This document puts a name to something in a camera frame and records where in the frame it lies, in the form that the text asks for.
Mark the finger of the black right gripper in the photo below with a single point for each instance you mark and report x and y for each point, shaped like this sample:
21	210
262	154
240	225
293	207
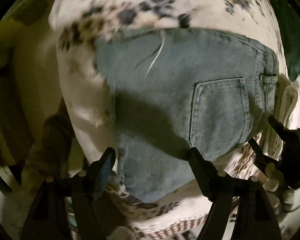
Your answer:
277	127
261	160

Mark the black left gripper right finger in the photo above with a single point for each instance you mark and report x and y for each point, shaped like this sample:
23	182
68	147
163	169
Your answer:
255	215

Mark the folded white clothes stack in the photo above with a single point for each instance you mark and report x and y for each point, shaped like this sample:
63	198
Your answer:
286	98

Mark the dark green blanket pile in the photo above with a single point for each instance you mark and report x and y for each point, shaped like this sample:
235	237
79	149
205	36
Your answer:
289	25

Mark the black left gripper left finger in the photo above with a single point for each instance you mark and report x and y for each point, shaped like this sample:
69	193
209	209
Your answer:
47	217

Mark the blue denim jeans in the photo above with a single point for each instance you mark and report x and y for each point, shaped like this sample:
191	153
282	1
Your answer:
174	89

